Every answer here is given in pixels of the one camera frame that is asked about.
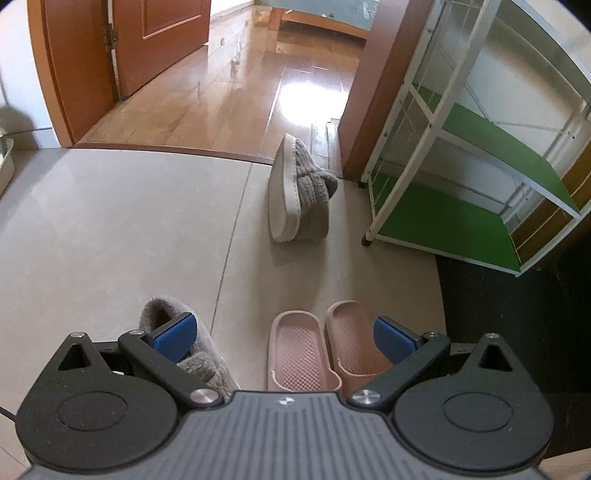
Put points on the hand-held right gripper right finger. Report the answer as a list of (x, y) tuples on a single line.
[(392, 342)]

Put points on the pink rubber slipper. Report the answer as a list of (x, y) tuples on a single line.
[(298, 350), (351, 341)]

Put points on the brown door jamb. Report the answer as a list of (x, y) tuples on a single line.
[(69, 69)]

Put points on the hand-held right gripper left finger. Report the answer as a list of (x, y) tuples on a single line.
[(175, 338)]

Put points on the wooden bed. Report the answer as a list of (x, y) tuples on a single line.
[(323, 14)]

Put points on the brown wooden cabinet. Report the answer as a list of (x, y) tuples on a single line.
[(383, 83)]

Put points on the white plastic tray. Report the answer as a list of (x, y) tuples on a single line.
[(6, 161)]

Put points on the brown wooden door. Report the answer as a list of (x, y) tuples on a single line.
[(161, 41)]

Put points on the white shoe rack green shelves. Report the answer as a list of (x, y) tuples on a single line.
[(443, 221)]

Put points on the grey fuzzy slipper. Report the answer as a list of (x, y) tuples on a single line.
[(205, 364), (304, 194)]

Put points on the black floor mat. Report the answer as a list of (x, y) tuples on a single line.
[(508, 314)]

